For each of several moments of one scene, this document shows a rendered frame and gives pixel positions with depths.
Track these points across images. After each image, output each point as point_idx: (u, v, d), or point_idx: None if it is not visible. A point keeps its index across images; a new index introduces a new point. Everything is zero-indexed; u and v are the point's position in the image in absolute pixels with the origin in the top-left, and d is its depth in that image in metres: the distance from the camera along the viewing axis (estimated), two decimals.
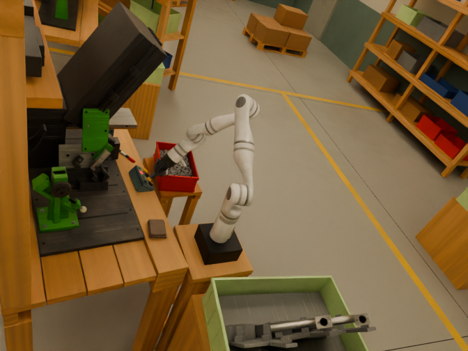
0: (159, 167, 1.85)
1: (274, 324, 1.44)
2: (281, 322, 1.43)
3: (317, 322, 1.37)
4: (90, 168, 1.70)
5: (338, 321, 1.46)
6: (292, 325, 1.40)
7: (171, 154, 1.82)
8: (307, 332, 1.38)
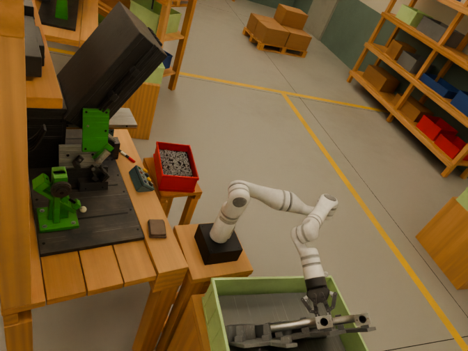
0: (322, 300, 1.29)
1: (274, 324, 1.44)
2: (281, 322, 1.43)
3: None
4: None
5: (338, 321, 1.46)
6: (292, 325, 1.40)
7: (317, 272, 1.31)
8: (307, 332, 1.38)
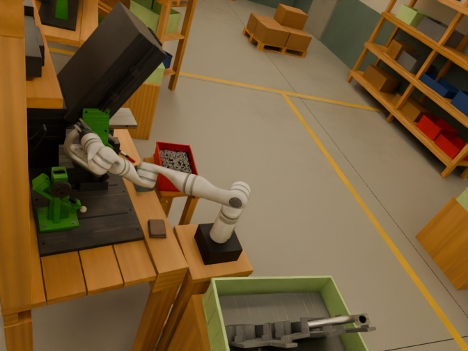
0: (86, 129, 1.48)
1: (96, 174, 1.66)
2: (91, 171, 1.64)
3: None
4: None
5: (338, 321, 1.46)
6: (86, 162, 1.62)
7: (95, 135, 1.41)
8: (307, 332, 1.38)
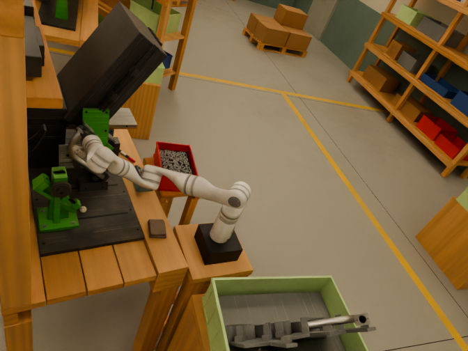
0: (88, 131, 1.55)
1: (99, 175, 1.73)
2: (95, 173, 1.71)
3: None
4: None
5: (338, 321, 1.46)
6: None
7: (95, 136, 1.48)
8: (307, 332, 1.38)
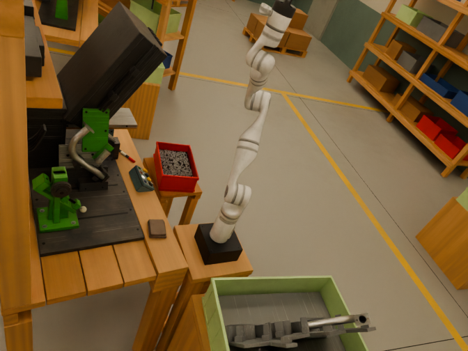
0: None
1: (99, 175, 1.73)
2: (95, 173, 1.71)
3: (75, 149, 1.63)
4: None
5: (338, 321, 1.46)
6: (90, 164, 1.70)
7: (288, 23, 1.19)
8: (307, 332, 1.38)
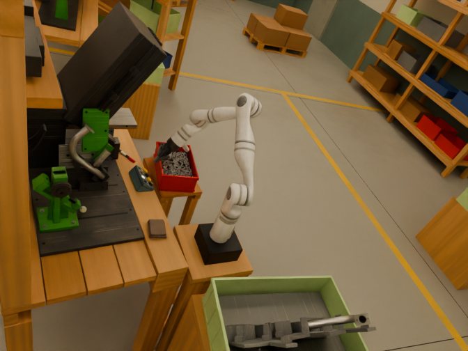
0: (163, 151, 1.88)
1: (99, 175, 1.73)
2: (95, 173, 1.71)
3: (75, 149, 1.63)
4: (93, 166, 1.70)
5: (338, 321, 1.46)
6: (90, 164, 1.70)
7: (175, 138, 1.85)
8: (307, 332, 1.38)
